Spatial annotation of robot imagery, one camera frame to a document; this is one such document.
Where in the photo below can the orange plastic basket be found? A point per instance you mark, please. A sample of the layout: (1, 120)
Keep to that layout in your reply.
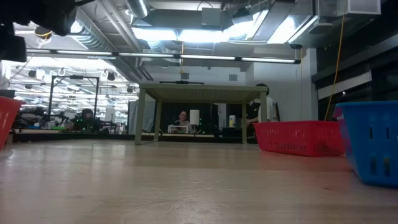
(7, 121)

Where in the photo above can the red plastic basket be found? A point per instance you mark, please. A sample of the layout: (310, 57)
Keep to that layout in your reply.
(298, 137)

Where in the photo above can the blue plastic basket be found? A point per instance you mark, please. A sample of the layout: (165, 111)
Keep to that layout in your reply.
(367, 140)

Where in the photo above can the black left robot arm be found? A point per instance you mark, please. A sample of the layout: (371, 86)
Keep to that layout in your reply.
(46, 12)

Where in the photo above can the black hanging spotlight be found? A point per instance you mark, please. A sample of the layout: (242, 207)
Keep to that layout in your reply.
(111, 76)
(32, 73)

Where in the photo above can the black monitor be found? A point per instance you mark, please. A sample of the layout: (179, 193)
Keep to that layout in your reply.
(6, 93)

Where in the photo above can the person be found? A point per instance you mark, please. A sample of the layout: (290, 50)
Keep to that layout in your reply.
(87, 118)
(183, 118)
(270, 109)

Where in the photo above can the black LED light bar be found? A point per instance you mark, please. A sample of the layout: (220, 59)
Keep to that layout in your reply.
(146, 55)

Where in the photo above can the black flat bar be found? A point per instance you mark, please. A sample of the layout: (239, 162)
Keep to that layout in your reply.
(182, 82)

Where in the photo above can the white cylinder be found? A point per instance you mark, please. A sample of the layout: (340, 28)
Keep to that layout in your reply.
(194, 117)

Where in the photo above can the green small table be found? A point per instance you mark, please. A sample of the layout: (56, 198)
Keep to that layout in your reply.
(202, 93)

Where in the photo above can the grey ceiling junction box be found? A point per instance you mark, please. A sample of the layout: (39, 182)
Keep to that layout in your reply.
(211, 17)

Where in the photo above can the white wipes canister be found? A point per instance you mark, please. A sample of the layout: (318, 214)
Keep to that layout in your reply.
(232, 121)

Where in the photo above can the white ceiling air unit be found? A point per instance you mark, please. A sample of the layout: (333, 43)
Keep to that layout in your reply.
(357, 7)

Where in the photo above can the black metal frame stand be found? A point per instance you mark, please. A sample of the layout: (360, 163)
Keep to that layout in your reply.
(74, 77)

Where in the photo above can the silver round air duct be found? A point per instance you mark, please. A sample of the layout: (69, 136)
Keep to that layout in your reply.
(136, 7)

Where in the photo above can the grey square wall vent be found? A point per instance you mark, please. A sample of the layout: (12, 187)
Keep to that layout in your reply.
(184, 76)
(233, 77)

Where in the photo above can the white frame box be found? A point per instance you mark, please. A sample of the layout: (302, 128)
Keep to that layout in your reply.
(177, 126)

